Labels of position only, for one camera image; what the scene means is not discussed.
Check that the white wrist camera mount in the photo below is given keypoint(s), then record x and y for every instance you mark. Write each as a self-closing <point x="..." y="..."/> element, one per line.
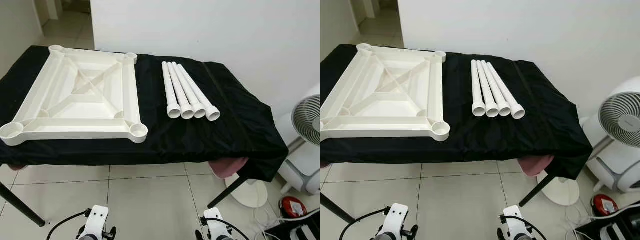
<point x="395" y="220"/>
<point x="96" y="222"/>
<point x="515" y="225"/>
<point x="216" y="227"/>

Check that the black table cloth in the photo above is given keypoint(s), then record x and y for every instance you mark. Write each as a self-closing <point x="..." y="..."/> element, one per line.
<point x="540" y="125"/>
<point x="230" y="130"/>

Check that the black equipment case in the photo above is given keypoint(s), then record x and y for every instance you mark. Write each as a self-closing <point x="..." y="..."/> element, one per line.
<point x="280" y="231"/>
<point x="587" y="234"/>

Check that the white plastic table top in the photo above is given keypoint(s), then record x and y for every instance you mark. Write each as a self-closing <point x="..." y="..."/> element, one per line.
<point x="75" y="125"/>
<point x="390" y="122"/>

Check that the pink cloth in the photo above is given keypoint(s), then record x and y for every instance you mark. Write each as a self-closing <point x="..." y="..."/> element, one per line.
<point x="225" y="167"/>
<point x="532" y="165"/>

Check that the white round floor base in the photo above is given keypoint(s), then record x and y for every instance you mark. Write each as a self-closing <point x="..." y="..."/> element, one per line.
<point x="250" y="195"/>
<point x="562" y="192"/>

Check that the white round fan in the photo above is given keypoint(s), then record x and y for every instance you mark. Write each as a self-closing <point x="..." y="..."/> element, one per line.
<point x="620" y="107"/>
<point x="307" y="120"/>

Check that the white plastic table leg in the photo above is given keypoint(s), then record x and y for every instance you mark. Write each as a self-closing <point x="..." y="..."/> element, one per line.
<point x="179" y="90"/>
<point x="475" y="90"/>
<point x="505" y="91"/>
<point x="188" y="90"/>
<point x="494" y="89"/>
<point x="485" y="90"/>
<point x="198" y="92"/>
<point x="170" y="90"/>

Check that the white rounded appliance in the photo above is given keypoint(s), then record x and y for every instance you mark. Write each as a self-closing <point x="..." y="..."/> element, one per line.
<point x="300" y="175"/>
<point x="615" y="170"/>

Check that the white door frame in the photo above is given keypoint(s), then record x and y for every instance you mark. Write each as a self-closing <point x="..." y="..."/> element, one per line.
<point x="370" y="7"/>
<point x="55" y="7"/>

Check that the black metal table leg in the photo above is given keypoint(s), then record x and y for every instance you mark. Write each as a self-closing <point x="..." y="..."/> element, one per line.
<point x="225" y="194"/>
<point x="340" y="209"/>
<point x="22" y="205"/>
<point x="535" y="192"/>

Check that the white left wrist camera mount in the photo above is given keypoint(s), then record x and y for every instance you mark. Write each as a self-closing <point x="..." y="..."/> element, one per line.
<point x="395" y="220"/>
<point x="96" y="222"/>

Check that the red round device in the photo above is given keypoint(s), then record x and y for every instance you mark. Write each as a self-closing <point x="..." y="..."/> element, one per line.
<point x="596" y="205"/>
<point x="284" y="207"/>

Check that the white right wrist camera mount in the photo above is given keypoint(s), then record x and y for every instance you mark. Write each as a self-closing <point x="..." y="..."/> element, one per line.
<point x="216" y="227"/>
<point x="515" y="225"/>

